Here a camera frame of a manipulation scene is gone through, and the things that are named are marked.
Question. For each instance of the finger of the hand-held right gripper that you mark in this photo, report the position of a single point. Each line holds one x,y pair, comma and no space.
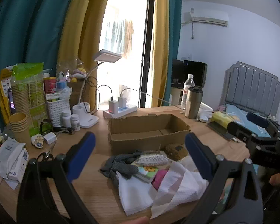
256,119
238,130

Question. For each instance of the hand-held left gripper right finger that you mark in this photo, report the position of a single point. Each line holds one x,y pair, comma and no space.
198,156

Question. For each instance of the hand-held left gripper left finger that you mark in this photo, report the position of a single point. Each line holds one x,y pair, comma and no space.
84,154

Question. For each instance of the brown plush toy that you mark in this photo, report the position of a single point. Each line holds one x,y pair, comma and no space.
171,152

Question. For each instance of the grey knit cloth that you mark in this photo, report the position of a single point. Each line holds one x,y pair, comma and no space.
121,168

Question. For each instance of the clear plastic packet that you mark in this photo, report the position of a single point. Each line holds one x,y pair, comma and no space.
151,159

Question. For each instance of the cartoon print tissue pack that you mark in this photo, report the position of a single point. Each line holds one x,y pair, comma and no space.
147,172

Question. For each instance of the cardboard box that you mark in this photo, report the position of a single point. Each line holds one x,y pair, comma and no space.
140,142

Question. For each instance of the person's right hand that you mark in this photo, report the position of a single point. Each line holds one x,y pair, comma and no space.
277,179

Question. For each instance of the person's left hand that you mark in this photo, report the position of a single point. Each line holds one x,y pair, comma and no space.
135,221

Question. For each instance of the blue bedding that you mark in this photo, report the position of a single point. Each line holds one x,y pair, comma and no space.
238,112

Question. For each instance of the black tablet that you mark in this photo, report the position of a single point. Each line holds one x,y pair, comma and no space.
218,129

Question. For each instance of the yellow-green sponge packet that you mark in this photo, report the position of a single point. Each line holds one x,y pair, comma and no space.
220,119

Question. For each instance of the grey padded headboard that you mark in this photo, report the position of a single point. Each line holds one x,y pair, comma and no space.
252,86

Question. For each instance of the white desk lamp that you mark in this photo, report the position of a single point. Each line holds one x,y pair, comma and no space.
86,120

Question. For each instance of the small white box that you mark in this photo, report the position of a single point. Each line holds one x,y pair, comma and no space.
50,138

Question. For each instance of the white bowl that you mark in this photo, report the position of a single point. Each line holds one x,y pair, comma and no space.
205,108

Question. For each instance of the black scissors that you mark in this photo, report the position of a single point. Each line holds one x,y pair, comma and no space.
43,156

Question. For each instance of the pink fluffy cloth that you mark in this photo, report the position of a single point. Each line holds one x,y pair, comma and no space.
159,178

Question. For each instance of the crumpled snack wrapper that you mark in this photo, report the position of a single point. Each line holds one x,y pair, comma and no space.
37,141

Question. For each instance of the white plastic basket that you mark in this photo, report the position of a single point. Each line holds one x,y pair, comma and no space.
57,112

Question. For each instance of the steel tumbler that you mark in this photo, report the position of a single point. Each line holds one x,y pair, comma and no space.
193,105

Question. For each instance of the white charger with red light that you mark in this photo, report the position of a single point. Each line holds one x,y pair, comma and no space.
113,106

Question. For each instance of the white power strip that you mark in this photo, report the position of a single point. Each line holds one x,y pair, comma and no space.
126,110

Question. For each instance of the crumpled clear plastic bag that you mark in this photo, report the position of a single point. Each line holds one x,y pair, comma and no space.
65,92

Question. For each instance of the white cabinet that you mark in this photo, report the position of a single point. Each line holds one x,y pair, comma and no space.
176,95

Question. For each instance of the clear water bottle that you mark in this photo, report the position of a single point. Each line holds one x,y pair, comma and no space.
189,84

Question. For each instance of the loose paper cup stack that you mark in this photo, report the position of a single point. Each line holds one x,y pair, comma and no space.
19,130

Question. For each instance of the black monitor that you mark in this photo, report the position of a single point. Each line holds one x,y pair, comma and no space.
196,72

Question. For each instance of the blue packet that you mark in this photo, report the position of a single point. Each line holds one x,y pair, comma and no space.
61,85

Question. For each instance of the white wipes packet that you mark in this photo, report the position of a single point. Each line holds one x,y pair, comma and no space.
9,158

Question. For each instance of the red can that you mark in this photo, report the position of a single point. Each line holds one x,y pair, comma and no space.
50,85

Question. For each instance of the small pastel plush toy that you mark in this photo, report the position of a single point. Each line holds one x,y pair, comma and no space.
78,73

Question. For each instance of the bag of paper cups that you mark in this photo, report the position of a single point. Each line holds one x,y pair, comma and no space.
25,93

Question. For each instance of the yellow bag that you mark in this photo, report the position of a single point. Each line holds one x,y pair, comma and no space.
3,93

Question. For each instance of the yellow curtain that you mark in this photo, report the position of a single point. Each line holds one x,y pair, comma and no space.
161,51
84,28

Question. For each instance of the white air conditioner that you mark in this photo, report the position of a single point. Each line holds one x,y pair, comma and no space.
210,18

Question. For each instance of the teal curtain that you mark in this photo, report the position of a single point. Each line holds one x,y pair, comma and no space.
175,28
25,28

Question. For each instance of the hanging clothes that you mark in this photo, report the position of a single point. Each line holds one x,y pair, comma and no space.
116,35

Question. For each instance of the dark door frame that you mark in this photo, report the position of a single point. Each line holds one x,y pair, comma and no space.
148,51

